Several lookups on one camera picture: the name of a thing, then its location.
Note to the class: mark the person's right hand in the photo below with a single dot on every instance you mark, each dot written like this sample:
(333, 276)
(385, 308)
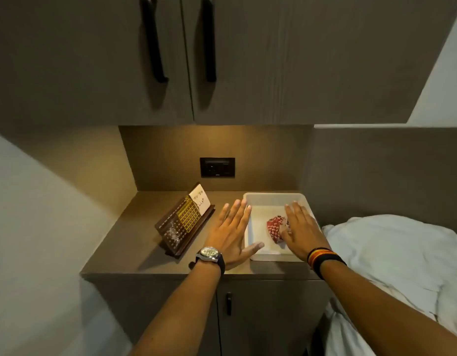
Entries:
(304, 235)

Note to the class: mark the person's left hand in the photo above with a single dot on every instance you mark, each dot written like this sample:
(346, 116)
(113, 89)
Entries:
(226, 240)

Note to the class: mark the person's left thumb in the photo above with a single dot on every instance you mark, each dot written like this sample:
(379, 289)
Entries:
(255, 248)

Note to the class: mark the person's left middle finger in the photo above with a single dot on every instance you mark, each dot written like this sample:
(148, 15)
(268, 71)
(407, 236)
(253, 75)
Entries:
(237, 213)

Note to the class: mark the person's right thumb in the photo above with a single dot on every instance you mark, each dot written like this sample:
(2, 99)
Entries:
(285, 234)

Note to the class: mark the person's left forearm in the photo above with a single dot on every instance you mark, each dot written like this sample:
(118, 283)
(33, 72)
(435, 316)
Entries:
(184, 311)

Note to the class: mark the person's right forearm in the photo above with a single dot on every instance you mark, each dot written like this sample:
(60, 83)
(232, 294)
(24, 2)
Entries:
(380, 315)

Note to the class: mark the red and white patterned cloth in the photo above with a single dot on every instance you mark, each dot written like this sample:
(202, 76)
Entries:
(276, 226)

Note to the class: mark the white plastic tray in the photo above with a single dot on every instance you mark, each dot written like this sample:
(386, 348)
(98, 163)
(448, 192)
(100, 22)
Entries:
(267, 211)

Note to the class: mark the striped woven wristband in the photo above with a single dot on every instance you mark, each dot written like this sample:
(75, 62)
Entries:
(319, 255)

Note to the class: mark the white handwritten note card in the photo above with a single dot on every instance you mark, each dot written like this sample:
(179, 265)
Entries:
(200, 199)

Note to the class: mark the black wristband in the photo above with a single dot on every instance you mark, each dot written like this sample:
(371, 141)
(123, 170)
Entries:
(326, 261)

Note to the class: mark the yellow calendar grid card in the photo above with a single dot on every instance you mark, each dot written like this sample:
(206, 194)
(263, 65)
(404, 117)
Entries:
(187, 215)

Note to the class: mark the brown wooden desk calendar stand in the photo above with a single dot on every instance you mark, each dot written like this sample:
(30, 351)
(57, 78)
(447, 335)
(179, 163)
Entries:
(172, 233)

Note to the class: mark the grey bedside cabinet door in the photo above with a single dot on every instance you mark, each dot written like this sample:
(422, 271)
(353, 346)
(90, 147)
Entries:
(273, 315)
(139, 307)

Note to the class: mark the white bed duvet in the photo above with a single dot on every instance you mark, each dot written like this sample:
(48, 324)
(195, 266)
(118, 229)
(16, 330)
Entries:
(391, 252)

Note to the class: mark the black wall socket panel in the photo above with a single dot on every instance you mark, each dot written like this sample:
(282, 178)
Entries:
(217, 167)

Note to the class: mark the wide grey wall cabinet door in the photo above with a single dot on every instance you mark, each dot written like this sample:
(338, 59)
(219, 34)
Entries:
(306, 59)

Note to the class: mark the narrow grey wall cabinet door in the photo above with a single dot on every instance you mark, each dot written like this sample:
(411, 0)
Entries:
(72, 59)

